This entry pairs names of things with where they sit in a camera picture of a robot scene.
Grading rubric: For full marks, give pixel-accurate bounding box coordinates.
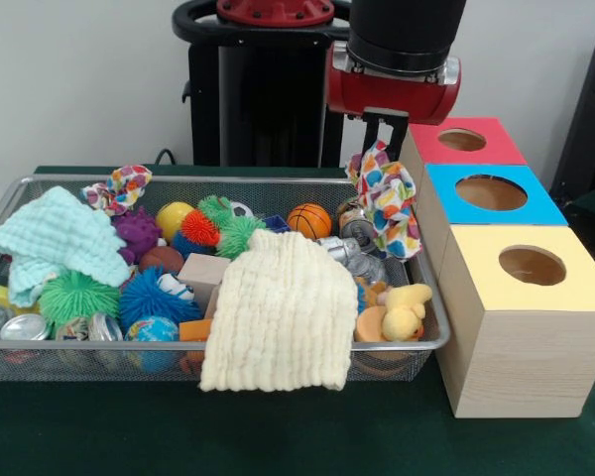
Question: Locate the shallow mesh bin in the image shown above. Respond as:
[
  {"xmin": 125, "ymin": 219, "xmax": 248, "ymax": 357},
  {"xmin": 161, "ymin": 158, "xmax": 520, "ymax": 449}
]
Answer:
[{"xmin": 0, "ymin": 173, "xmax": 452, "ymax": 383}]

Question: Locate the blue spiky ball with eyes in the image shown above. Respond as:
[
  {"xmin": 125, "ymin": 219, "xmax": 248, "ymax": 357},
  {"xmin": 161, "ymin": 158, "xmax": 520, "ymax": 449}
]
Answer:
[{"xmin": 118, "ymin": 267, "xmax": 203, "ymax": 334}]

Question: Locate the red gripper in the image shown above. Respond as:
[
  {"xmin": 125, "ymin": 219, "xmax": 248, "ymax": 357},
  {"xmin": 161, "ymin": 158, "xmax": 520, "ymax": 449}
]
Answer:
[{"xmin": 325, "ymin": 42, "xmax": 462, "ymax": 163}]

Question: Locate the yellow ball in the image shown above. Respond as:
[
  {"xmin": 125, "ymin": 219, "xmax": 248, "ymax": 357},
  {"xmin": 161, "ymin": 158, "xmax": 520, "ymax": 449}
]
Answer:
[{"xmin": 155, "ymin": 201, "xmax": 195, "ymax": 244}]

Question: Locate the wooden box with three holes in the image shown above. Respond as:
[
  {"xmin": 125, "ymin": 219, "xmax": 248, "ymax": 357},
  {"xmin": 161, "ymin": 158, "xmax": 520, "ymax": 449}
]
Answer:
[{"xmin": 396, "ymin": 116, "xmax": 595, "ymax": 419}]

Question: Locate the black upright panel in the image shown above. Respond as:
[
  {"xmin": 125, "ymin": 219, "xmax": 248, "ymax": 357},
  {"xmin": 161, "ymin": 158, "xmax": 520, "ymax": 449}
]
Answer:
[{"xmin": 549, "ymin": 32, "xmax": 595, "ymax": 199}]

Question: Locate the globe print ball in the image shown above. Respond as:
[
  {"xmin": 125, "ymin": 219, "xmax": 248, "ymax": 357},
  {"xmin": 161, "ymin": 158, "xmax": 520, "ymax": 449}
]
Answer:
[{"xmin": 124, "ymin": 314, "xmax": 181, "ymax": 373}]

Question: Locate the cream waffle cloth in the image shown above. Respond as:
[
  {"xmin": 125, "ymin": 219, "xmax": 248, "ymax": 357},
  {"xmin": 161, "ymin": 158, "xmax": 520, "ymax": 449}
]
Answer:
[{"xmin": 197, "ymin": 228, "xmax": 359, "ymax": 393}]

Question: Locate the colourful patterned cloth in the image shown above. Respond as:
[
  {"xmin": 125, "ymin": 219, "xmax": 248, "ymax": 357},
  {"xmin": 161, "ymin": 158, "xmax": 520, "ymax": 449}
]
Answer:
[
  {"xmin": 80, "ymin": 164, "xmax": 154, "ymax": 218},
  {"xmin": 345, "ymin": 140, "xmax": 423, "ymax": 262}
]

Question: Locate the mint waffle cloth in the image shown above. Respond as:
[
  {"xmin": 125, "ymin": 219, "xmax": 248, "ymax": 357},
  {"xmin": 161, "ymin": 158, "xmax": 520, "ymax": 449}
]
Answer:
[{"xmin": 0, "ymin": 185, "xmax": 133, "ymax": 308}]

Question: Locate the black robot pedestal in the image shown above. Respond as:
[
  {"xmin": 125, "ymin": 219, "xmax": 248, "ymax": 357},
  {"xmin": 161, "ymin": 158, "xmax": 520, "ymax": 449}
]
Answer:
[{"xmin": 172, "ymin": 0, "xmax": 378, "ymax": 168}]

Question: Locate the yellow plush duck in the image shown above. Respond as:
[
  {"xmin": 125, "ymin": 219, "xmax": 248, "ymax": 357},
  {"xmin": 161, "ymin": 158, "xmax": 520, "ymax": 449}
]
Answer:
[{"xmin": 381, "ymin": 283, "xmax": 433, "ymax": 342}]

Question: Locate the orange basketball toy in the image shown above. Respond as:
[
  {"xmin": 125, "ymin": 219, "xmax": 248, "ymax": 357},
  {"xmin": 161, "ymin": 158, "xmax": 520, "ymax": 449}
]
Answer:
[{"xmin": 287, "ymin": 202, "xmax": 333, "ymax": 239}]

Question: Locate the green spiky ball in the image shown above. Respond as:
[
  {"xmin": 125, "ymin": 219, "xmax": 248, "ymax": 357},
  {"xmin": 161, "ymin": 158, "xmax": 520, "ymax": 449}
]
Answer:
[{"xmin": 38, "ymin": 270, "xmax": 122, "ymax": 331}]

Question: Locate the purple knobby ball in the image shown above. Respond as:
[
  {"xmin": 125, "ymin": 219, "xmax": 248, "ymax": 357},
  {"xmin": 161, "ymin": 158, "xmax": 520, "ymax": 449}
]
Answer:
[{"xmin": 112, "ymin": 205, "xmax": 164, "ymax": 265}]

